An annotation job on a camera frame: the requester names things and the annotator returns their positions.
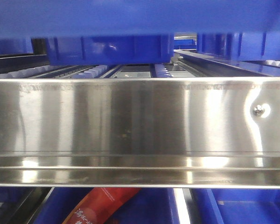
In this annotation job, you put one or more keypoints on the blue bin on lower shelf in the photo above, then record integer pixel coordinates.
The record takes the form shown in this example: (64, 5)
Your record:
(238, 206)

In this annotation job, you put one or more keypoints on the red snack package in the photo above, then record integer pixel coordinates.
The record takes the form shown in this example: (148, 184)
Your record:
(99, 204)

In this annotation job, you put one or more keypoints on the stainless steel rack crossbeam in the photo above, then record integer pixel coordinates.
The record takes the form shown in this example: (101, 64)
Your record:
(221, 132)

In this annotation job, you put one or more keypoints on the large blue plastic bin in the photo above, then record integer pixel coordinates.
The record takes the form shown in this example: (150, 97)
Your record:
(49, 18)

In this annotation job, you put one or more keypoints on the blue bin right rear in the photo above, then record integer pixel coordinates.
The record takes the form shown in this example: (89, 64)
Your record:
(245, 46)

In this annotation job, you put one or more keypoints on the blue bin behind beam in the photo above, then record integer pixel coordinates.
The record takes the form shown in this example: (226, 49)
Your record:
(110, 50)

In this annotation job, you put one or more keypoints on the white roller conveyor track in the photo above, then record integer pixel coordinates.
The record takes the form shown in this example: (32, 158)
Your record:
(161, 71)

